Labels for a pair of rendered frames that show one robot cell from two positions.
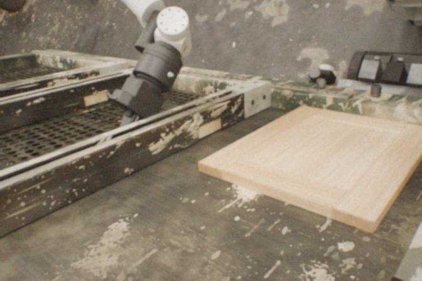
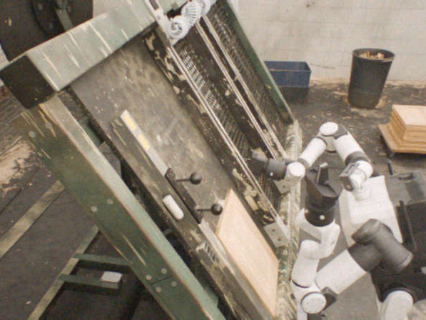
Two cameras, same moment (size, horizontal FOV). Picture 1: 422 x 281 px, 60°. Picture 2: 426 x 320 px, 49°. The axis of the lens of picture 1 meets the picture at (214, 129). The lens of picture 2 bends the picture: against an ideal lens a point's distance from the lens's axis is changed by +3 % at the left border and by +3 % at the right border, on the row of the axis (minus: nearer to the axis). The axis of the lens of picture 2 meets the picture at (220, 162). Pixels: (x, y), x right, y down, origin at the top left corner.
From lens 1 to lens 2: 1.24 m
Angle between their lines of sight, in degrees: 26
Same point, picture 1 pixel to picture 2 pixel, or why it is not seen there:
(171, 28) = (292, 168)
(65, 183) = (213, 136)
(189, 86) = (282, 208)
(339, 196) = (225, 232)
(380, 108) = (282, 292)
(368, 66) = not seen: hidden behind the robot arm
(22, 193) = (208, 121)
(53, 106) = (250, 133)
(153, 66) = (272, 165)
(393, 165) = (245, 268)
